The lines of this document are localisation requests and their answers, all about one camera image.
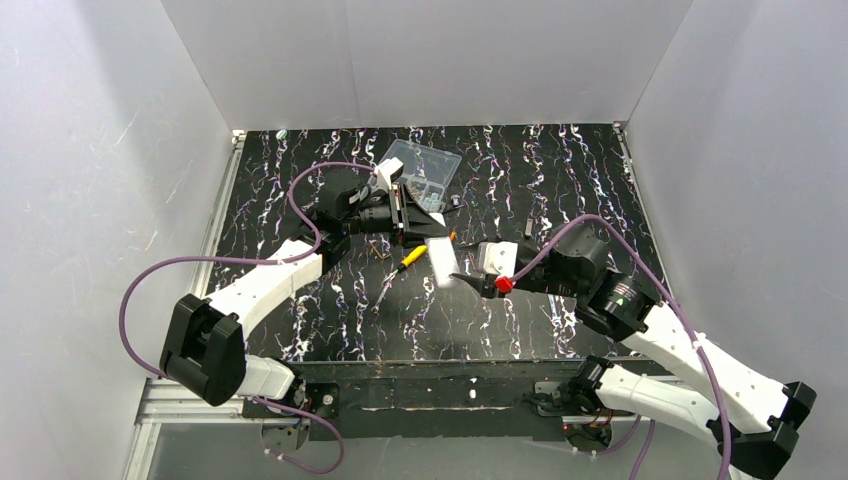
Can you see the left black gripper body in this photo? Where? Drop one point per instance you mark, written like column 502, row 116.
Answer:
column 403, row 216

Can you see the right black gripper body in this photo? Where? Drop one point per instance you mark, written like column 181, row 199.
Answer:
column 482, row 283

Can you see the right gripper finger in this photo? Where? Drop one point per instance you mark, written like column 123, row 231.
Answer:
column 483, row 285
column 468, row 246

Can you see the white remote control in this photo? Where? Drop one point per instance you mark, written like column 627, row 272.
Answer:
column 443, row 261

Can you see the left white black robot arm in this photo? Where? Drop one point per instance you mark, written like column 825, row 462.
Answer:
column 205, row 348

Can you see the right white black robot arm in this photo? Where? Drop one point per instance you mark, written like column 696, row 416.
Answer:
column 752, row 420

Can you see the clear plastic parts organizer box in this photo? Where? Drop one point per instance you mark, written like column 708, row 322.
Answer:
column 427, row 171

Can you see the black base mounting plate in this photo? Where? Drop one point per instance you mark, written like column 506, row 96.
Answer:
column 436, row 399

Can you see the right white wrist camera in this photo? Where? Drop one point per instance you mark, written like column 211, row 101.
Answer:
column 498, row 258

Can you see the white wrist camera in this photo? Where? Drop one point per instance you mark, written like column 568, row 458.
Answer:
column 386, row 173
column 498, row 258

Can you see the yellow handled screwdriver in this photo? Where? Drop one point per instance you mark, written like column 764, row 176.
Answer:
column 403, row 265

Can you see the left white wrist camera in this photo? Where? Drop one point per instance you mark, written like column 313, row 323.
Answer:
column 386, row 173

